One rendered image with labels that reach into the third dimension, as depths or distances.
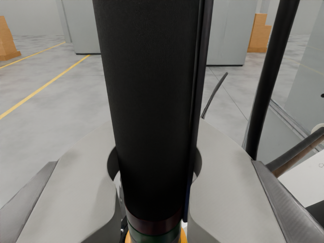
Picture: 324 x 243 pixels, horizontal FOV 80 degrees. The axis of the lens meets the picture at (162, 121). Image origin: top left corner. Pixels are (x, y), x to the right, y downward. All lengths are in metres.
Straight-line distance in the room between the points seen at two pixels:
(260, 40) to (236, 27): 2.64
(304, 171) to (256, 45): 7.91
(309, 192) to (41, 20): 13.86
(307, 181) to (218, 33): 5.38
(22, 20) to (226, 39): 11.60
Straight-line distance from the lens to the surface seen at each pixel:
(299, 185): 0.54
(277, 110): 1.37
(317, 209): 0.30
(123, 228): 0.41
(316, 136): 0.35
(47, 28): 13.88
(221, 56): 5.91
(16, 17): 14.67
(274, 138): 1.42
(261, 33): 8.31
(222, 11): 5.74
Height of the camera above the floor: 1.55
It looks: 31 degrees down
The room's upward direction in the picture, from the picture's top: straight up
